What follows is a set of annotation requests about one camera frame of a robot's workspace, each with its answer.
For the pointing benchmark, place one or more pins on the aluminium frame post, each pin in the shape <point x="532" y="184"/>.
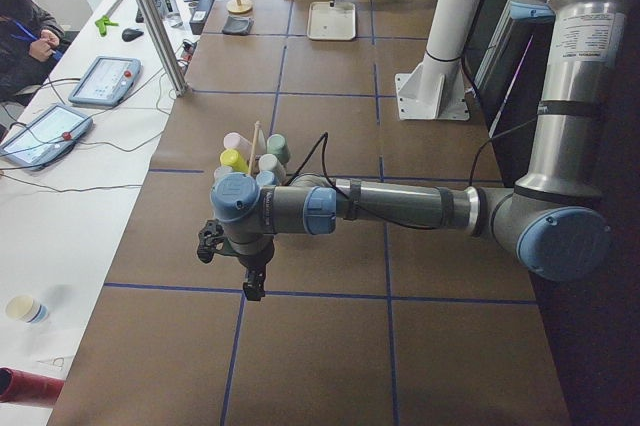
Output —
<point x="163" y="46"/>

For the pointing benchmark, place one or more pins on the near teach pendant tablet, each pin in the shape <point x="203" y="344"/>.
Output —
<point x="46" y="138"/>

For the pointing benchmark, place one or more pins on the black computer mouse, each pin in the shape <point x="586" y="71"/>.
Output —
<point x="130" y="34"/>

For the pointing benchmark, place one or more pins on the teach pendant tablet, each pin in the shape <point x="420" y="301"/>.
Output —
<point x="106" y="82"/>
<point x="46" y="138"/>

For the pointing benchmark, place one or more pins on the red cylinder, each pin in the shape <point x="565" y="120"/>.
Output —
<point x="24" y="388"/>

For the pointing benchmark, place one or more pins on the pink cup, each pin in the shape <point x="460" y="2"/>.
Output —
<point x="234" y="140"/>

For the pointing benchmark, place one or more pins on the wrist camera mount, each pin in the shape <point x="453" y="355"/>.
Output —
<point x="211" y="240"/>

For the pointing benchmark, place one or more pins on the folded grey cloth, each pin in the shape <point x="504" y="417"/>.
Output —
<point x="237" y="26"/>

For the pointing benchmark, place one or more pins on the seated person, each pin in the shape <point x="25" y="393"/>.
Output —
<point x="32" y="43"/>

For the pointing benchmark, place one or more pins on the beige cup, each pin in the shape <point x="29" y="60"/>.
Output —
<point x="270" y="163"/>

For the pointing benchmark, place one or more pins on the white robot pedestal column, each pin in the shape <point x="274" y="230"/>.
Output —
<point x="434" y="90"/>

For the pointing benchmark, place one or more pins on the black power strip box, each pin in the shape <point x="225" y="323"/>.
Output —
<point x="199" y="12"/>

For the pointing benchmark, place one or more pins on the paper cup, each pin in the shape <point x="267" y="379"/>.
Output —
<point x="27" y="309"/>

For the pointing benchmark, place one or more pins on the yellow cup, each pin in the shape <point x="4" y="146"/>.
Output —
<point x="235" y="160"/>

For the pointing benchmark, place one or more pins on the blue cup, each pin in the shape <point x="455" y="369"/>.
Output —
<point x="267" y="178"/>

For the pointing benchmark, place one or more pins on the white wire cup rack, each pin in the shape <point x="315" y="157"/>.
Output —
<point x="259" y="147"/>

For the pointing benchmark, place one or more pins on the green cup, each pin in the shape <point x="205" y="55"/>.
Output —
<point x="277" y="145"/>

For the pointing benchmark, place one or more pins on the grey cup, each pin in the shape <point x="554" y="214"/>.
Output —
<point x="221" y="171"/>

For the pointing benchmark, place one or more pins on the cream rabbit tray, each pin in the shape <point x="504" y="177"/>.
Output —
<point x="332" y="22"/>

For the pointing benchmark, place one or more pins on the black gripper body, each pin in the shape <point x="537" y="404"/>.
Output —
<point x="255" y="260"/>

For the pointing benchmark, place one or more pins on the green clamp tool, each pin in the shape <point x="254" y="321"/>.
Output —
<point x="103" y="23"/>

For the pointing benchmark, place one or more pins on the far teach pendant tablet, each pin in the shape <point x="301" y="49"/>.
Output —
<point x="106" y="82"/>

